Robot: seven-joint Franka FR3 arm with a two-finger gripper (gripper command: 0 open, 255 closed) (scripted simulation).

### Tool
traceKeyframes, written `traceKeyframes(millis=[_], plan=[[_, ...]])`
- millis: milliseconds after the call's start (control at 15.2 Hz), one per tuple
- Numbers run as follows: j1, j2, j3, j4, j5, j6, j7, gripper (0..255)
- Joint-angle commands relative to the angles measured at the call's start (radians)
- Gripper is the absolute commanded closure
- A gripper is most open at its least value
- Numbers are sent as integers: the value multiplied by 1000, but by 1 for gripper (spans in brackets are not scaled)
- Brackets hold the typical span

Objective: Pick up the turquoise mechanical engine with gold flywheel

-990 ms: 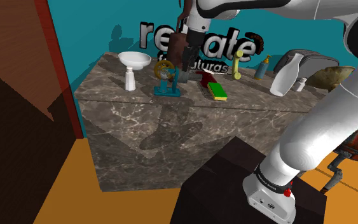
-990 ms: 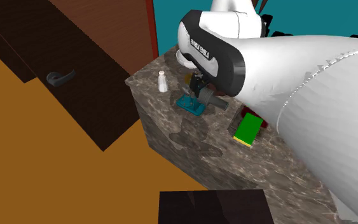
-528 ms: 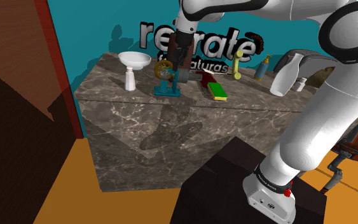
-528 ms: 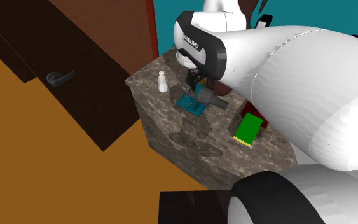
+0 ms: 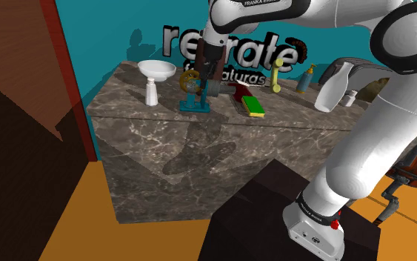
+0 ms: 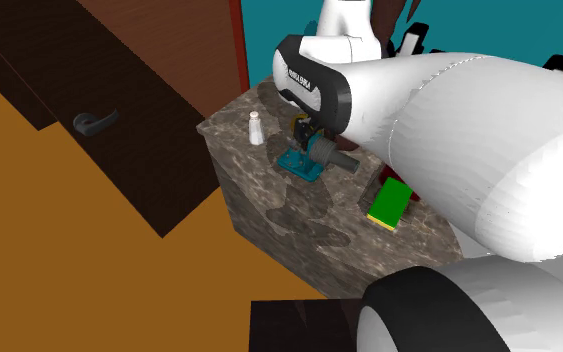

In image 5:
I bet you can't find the marble counter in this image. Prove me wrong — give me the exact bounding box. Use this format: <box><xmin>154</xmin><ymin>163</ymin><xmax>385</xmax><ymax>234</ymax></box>
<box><xmin>86</xmin><ymin>59</ymin><xmax>375</xmax><ymax>225</ymax></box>

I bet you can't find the tall white vase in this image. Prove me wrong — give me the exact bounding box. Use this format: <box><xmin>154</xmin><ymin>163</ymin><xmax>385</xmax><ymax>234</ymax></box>
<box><xmin>313</xmin><ymin>61</ymin><xmax>356</xmax><ymax>113</ymax></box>

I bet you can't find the white bowl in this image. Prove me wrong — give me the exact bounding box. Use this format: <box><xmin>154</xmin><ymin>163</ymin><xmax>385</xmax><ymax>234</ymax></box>
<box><xmin>137</xmin><ymin>59</ymin><xmax>178</xmax><ymax>83</ymax></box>

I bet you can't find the green and yellow sponge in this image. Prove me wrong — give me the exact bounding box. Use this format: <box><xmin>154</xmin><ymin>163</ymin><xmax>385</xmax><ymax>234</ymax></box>
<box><xmin>241</xmin><ymin>95</ymin><xmax>267</xmax><ymax>119</ymax></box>

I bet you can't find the small white shaker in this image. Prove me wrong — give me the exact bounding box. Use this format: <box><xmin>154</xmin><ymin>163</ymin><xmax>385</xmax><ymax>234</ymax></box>
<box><xmin>341</xmin><ymin>90</ymin><xmax>358</xmax><ymax>108</ymax></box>

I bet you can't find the teal machine with yellow wheel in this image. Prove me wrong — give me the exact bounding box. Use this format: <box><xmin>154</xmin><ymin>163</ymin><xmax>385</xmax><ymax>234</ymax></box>
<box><xmin>179</xmin><ymin>68</ymin><xmax>231</xmax><ymax>114</ymax></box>

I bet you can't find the white salt shaker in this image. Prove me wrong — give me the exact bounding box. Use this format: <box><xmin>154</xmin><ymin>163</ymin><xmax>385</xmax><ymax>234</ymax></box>
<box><xmin>145</xmin><ymin>76</ymin><xmax>159</xmax><ymax>108</ymax></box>

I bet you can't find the wall lettering sign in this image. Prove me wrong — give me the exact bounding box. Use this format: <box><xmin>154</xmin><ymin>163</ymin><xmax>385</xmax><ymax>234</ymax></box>
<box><xmin>161</xmin><ymin>24</ymin><xmax>309</xmax><ymax>86</ymax></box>

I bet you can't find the orange chair with grey legs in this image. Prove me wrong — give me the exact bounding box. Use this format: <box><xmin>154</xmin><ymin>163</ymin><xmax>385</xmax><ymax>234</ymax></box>
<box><xmin>372</xmin><ymin>121</ymin><xmax>417</xmax><ymax>229</ymax></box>

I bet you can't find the brown lumpy object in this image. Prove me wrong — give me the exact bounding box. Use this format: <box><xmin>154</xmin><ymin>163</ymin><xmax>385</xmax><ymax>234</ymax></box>
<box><xmin>355</xmin><ymin>76</ymin><xmax>390</xmax><ymax>103</ymax></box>

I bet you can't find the blue soap dispenser bottle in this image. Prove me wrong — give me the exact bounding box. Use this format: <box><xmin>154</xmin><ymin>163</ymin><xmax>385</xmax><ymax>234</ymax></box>
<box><xmin>296</xmin><ymin>63</ymin><xmax>318</xmax><ymax>95</ymax></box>

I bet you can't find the yellow telephone handset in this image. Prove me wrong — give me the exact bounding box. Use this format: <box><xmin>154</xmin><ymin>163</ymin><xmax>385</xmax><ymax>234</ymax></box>
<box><xmin>269</xmin><ymin>58</ymin><xmax>285</xmax><ymax>94</ymax></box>

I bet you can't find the dark robot stand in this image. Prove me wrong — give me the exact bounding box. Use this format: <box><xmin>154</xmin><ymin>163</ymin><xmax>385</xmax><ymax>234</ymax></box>
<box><xmin>198</xmin><ymin>158</ymin><xmax>382</xmax><ymax>261</ymax></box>

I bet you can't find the red kitchen tool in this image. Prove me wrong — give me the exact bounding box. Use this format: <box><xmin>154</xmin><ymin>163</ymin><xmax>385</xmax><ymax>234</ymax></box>
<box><xmin>227</xmin><ymin>80</ymin><xmax>267</xmax><ymax>105</ymax></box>

